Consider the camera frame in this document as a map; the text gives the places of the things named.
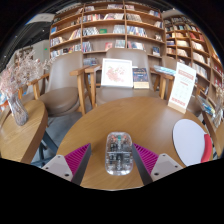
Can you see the distant wooden bookshelf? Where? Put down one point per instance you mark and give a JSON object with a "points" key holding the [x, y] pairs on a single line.
{"points": [[23, 55]]}

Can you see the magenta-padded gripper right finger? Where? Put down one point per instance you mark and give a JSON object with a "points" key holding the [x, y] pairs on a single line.
{"points": [[146, 160]]}

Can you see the glass vase with pink flowers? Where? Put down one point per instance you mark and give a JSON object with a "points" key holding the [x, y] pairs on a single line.
{"points": [[18, 111]]}

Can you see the dark blue book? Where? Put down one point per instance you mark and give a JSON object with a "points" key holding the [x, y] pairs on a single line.
{"points": [[140, 78]]}

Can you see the white mouse pad, red wrist rest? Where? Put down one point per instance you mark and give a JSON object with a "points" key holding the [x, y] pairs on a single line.
{"points": [[188, 141]]}

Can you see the stack of colourful magazines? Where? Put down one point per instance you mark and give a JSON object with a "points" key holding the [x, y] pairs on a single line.
{"points": [[206, 106]]}

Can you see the white framed floral picture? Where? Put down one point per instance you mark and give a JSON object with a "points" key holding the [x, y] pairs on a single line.
{"points": [[116, 72]]}

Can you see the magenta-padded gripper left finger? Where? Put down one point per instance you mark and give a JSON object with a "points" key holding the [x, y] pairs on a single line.
{"points": [[77, 159]]}

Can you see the curved wooden bookshelf with books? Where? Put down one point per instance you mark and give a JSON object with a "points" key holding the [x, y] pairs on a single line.
{"points": [[193, 46]]}

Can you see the teal book stack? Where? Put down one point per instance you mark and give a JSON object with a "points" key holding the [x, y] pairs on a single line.
{"points": [[164, 70]]}

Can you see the transparent computer mouse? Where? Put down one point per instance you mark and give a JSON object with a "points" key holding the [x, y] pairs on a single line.
{"points": [[119, 153]]}

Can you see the wide wooden bookshelf with books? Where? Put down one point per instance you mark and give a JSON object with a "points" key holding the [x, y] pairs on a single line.
{"points": [[106, 25]]}

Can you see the white sign on wooden base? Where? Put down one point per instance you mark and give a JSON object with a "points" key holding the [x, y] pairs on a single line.
{"points": [[181, 86]]}

